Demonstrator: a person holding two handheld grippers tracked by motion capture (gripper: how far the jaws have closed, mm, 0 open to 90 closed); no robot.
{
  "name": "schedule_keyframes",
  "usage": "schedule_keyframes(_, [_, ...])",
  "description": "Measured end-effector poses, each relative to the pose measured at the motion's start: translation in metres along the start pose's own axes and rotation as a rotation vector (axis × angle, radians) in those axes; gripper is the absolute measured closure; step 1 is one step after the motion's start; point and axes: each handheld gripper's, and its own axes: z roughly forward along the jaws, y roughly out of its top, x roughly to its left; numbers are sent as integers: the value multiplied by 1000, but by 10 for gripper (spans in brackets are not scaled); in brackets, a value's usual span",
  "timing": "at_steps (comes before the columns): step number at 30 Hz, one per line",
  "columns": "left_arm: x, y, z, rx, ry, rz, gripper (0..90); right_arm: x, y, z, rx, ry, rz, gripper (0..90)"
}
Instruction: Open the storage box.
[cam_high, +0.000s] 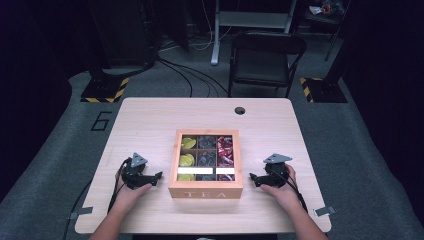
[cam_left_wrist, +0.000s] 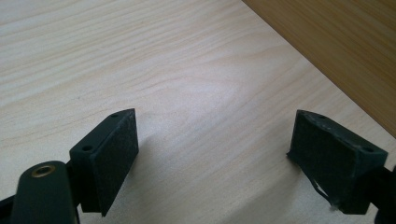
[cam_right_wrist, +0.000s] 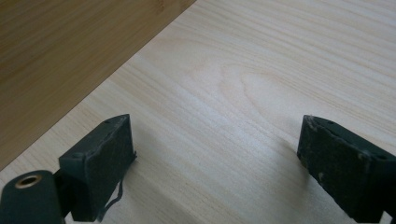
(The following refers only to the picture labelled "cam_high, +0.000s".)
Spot person's left hand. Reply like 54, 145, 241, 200
113, 168, 153, 209

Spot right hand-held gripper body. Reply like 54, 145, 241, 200
263, 153, 293, 188

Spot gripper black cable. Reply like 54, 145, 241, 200
271, 169, 309, 214
107, 158, 132, 214

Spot dark chair with clutter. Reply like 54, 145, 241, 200
296, 0, 352, 63

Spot white desk frame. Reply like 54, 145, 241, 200
210, 0, 298, 66

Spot pile of red tea packets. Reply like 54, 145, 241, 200
216, 135, 235, 182

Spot grey tape strip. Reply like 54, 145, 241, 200
68, 206, 94, 221
313, 205, 337, 218

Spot white cables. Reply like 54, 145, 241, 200
159, 0, 234, 53

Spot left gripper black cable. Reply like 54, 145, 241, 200
107, 158, 132, 214

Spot pile of yellow tea packets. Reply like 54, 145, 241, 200
178, 136, 198, 182

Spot hazard striped stand base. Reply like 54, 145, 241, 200
299, 77, 348, 104
80, 76, 130, 104

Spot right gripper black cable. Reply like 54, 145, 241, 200
271, 169, 309, 214

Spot person's right hand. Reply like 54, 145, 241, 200
260, 164, 303, 211

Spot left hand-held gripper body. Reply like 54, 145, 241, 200
121, 152, 158, 190

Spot pile of dark tea packets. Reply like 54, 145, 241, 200
196, 135, 218, 182

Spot wooden tea box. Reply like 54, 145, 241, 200
168, 129, 244, 200

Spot black floor cables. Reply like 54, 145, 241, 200
156, 55, 230, 98

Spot black folding chair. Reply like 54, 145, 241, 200
227, 31, 308, 98

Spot dark equipment rack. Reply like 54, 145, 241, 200
85, 0, 159, 78

